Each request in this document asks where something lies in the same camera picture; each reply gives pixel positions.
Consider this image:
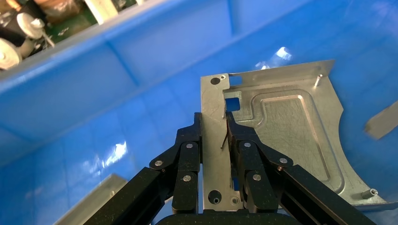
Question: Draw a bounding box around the brown cardboard box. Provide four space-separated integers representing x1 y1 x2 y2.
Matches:
32 0 84 24

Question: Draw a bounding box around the white cylinder cap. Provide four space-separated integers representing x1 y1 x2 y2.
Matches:
16 12 47 40

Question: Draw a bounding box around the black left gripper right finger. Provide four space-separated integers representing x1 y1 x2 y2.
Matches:
225 111 377 225

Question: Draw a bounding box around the white square post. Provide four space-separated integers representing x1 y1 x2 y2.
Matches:
84 0 119 25

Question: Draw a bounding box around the stamped sheet metal bracket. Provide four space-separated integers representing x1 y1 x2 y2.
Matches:
200 60 398 213
54 173 129 225

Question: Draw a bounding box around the blue plastic bin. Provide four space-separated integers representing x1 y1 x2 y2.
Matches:
0 0 398 225

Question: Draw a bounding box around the white round disc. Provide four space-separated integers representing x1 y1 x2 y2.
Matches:
0 37 23 71

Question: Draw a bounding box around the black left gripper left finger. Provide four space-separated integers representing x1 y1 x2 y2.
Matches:
84 112 203 225

